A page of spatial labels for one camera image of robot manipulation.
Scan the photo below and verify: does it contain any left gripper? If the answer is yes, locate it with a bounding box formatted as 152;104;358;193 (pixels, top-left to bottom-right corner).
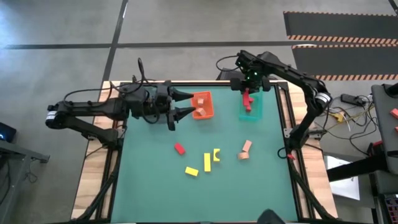
148;80;197;131

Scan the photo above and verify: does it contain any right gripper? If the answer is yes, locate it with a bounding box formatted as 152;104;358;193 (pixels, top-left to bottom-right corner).
229;70;272;95

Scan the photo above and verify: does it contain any long red block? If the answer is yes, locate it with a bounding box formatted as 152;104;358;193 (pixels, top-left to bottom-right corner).
243;88;253;113

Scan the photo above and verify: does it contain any small red block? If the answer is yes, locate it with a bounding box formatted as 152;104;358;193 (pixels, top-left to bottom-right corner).
174;142;187;156

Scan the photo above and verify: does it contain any natural wood wedge block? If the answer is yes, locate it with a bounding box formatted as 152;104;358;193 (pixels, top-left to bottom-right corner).
241;139;253;154

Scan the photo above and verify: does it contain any long yellow block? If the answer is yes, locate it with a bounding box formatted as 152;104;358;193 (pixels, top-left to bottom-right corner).
203;152;212;173

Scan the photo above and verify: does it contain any black case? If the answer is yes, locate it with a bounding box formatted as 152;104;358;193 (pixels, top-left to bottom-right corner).
216;67;249;82

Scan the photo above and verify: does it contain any teal translucent bin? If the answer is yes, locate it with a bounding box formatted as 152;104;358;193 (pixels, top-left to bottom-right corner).
238;90;264;123

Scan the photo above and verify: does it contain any orange plastic basket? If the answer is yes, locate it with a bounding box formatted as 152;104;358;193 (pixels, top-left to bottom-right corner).
190;90;215;121

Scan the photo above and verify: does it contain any black power strip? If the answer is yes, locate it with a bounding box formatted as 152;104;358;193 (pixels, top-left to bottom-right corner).
340;93;367;106

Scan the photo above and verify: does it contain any black hazard-striped floor mat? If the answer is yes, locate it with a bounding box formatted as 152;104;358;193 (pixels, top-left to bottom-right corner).
282;11;398;45
291;45;398;82

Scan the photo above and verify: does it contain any black beam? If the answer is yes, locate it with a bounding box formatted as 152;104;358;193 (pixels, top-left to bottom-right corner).
326;154;389;183

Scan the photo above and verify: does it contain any white paper sheet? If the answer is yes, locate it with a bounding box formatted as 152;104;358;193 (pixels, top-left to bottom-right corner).
324;154;361;202

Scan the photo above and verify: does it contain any grey station table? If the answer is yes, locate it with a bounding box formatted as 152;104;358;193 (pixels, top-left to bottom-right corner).
371;83;398;175

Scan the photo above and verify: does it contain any dark side table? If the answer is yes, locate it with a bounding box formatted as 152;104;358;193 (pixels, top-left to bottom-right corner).
0;121;50;215

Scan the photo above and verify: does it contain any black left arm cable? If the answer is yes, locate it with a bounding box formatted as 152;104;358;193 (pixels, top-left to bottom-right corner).
63;57;158;103

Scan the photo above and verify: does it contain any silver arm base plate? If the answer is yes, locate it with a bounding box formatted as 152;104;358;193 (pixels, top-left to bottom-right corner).
283;127;321;140

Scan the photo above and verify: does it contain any yellow cable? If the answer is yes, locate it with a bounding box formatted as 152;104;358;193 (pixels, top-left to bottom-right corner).
329;104;376;124

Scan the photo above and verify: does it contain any black table-edge camera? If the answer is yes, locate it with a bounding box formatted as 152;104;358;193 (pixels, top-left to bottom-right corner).
257;208;286;224

